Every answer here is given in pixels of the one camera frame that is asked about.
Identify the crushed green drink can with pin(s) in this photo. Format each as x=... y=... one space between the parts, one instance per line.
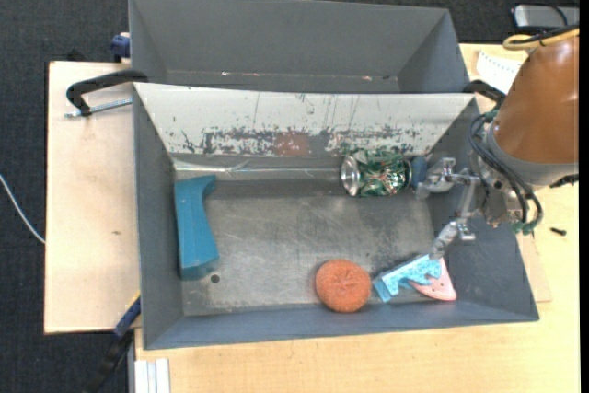
x=379 y=175

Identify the small blue cylinder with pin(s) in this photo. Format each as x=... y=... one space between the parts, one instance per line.
x=419 y=172

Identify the light blue notched sponge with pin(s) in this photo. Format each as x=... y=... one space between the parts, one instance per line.
x=400 y=278

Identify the grey metal bin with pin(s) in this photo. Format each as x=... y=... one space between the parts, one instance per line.
x=294 y=221

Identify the teal angled block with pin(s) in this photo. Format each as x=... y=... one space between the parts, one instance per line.
x=195 y=230

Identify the pink triangular sponge piece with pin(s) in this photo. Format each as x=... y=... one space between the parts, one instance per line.
x=439 y=287

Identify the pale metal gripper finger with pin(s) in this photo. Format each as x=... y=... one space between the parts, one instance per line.
x=435 y=181
x=453 y=234

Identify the small black screw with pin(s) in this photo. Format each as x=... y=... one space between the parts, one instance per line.
x=559 y=231

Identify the orange round scouring pad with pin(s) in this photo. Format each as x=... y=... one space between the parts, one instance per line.
x=343 y=286

